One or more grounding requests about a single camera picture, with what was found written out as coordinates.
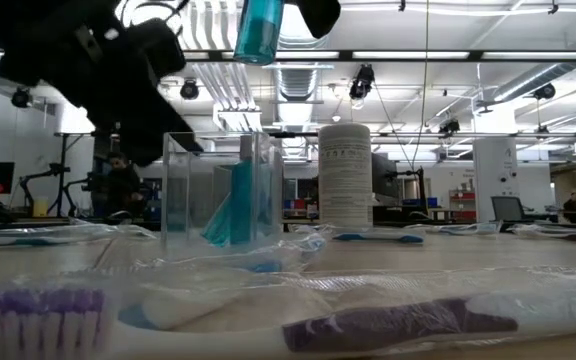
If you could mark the red shelf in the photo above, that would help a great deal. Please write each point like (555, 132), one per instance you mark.
(462, 205)

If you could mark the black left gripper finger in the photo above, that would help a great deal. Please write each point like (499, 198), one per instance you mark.
(143, 132)

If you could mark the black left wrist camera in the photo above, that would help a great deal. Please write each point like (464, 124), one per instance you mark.
(155, 47)

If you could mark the black background robot arm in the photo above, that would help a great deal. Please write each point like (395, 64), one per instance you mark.
(43, 175)

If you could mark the clear acrylic organizer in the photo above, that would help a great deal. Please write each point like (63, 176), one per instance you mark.
(188, 200)

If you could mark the grey office chair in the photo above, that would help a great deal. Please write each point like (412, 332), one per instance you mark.
(508, 209)

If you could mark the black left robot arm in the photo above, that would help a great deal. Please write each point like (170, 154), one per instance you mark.
(23, 40)

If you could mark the white cylindrical canister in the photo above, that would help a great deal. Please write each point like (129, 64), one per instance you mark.
(345, 175)

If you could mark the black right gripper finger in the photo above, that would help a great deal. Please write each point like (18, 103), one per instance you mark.
(318, 15)

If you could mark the silver ventilation duct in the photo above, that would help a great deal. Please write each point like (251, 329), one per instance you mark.
(295, 82)

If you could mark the yellow container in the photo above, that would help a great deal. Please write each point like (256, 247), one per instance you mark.
(40, 206)

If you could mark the black ceiling spotlight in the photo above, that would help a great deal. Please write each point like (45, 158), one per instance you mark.
(449, 126)
(363, 82)
(189, 90)
(545, 91)
(20, 97)

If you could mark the purple white wrapped toothbrush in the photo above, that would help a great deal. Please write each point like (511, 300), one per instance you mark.
(393, 325)

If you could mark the black tripod stand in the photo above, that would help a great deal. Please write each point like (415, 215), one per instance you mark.
(63, 170)

